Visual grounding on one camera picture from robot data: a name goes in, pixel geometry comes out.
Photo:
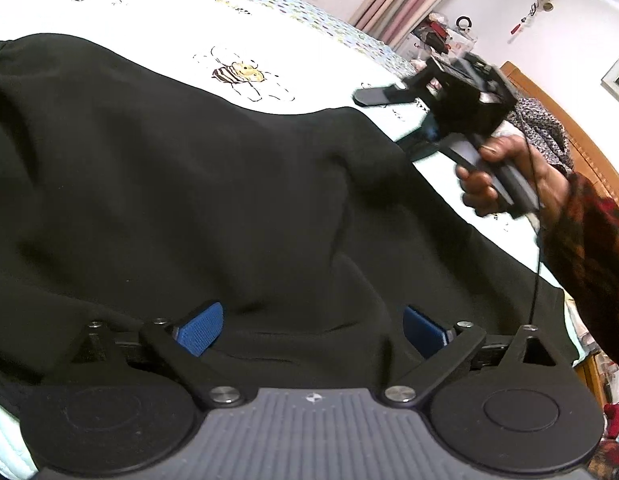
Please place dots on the framed wall picture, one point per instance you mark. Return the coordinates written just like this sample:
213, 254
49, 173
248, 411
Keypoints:
618, 75

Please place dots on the person's right hand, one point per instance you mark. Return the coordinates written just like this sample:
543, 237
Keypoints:
512, 147

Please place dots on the purple floral bedsheet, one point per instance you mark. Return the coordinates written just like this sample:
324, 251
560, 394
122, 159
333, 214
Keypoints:
299, 10

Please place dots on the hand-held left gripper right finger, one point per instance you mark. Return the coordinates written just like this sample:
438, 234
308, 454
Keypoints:
423, 330

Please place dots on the wooden headboard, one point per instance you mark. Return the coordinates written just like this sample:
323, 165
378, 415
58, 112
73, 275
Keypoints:
589, 145

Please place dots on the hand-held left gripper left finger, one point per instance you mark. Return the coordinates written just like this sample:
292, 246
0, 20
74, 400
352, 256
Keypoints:
199, 327

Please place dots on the person's right forearm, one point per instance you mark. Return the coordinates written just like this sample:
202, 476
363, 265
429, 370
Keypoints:
594, 250

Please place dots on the hanging wall ornament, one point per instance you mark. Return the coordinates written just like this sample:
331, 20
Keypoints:
534, 7

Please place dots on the dark speckled garment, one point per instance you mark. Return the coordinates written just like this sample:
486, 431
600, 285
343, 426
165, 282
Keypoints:
544, 125

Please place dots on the teal bee-print quilted blanket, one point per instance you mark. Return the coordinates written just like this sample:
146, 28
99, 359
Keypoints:
139, 15

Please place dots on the pile of bags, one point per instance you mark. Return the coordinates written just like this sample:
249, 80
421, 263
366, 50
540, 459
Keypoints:
442, 35

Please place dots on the black pants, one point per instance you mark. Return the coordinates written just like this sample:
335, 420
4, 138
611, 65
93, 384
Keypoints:
189, 200

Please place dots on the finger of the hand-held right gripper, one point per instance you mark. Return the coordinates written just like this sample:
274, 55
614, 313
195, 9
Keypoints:
423, 144
384, 96

